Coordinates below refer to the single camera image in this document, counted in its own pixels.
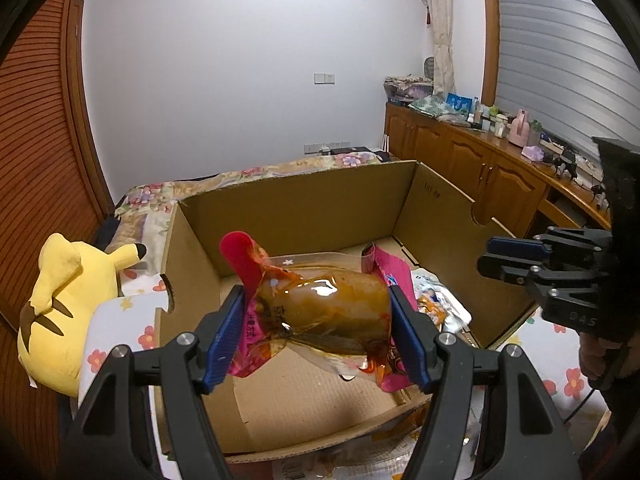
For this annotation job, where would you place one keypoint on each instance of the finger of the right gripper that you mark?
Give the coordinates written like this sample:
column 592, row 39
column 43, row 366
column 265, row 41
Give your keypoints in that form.
column 520, row 269
column 546, row 247

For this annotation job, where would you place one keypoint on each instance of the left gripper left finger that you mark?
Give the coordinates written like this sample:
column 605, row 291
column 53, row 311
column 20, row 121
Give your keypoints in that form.
column 112, row 434

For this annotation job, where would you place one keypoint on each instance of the white red duck snack pouch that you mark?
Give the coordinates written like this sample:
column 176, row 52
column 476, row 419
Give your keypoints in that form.
column 436, row 300

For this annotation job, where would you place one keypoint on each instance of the pink chicken snack packet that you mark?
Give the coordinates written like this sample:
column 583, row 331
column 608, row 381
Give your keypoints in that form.
column 333, row 309

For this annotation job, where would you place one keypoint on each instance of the person right hand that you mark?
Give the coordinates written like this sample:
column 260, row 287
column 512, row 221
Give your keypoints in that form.
column 592, row 353

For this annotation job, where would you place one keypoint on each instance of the wooden side cabinet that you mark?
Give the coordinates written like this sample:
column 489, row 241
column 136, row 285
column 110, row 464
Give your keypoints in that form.
column 524, row 196

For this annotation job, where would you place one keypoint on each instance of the brown cardboard box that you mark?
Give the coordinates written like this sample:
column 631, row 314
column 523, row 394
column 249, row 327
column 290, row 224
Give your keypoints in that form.
column 289, row 406

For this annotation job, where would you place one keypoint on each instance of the pink kettle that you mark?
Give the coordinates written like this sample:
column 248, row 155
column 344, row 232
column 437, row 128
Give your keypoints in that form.
column 519, row 129

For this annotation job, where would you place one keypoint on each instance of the floral white bed blanket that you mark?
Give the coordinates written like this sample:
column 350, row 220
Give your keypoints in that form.
column 384, row 454

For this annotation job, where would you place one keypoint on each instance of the blue white box on cabinet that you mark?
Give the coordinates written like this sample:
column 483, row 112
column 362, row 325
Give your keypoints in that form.
column 461, row 104

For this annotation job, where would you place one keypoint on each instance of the yellow pikachu plush toy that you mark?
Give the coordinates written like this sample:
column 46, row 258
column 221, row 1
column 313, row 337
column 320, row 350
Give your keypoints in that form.
column 74, row 279

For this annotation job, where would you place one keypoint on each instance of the grey window blind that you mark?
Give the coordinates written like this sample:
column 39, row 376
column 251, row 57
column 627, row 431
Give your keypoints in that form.
column 563, row 62

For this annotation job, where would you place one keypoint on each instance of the wooden louvered wardrobe door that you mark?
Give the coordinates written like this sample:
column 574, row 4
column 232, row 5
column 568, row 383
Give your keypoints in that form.
column 51, row 182

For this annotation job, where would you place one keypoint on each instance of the beige curtain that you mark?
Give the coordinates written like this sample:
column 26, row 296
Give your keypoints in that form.
column 441, row 22

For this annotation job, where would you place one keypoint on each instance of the white wall switch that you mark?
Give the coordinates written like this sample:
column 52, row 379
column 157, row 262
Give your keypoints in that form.
column 324, row 78

